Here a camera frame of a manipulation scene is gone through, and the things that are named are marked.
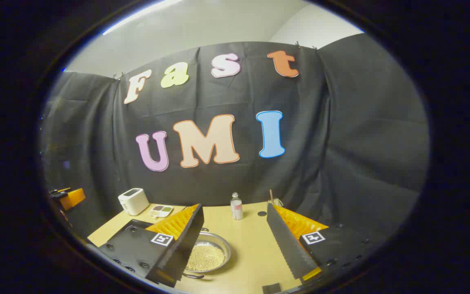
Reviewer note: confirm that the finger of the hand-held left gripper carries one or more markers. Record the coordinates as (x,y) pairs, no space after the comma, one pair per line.
(74,199)

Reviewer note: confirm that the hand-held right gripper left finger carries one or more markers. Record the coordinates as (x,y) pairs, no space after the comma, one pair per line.
(186,245)

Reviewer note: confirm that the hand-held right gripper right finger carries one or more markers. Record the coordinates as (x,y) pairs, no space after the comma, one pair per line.
(288,245)

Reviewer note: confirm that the pile of yellow soybeans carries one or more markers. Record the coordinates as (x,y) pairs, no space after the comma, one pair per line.
(206,257)

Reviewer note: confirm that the black induction cooktop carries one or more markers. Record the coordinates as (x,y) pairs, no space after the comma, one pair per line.
(137,223)

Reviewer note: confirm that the white divided plate of beans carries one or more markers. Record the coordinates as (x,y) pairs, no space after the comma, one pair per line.
(161,211)

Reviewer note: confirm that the glass holder with wooden stick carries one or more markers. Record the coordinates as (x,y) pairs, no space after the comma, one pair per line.
(276,201)

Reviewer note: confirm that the white toaster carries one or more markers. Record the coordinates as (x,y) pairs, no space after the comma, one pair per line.
(134,201)

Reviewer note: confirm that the clear plastic bottle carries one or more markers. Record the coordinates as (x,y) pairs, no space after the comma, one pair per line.
(236,209)

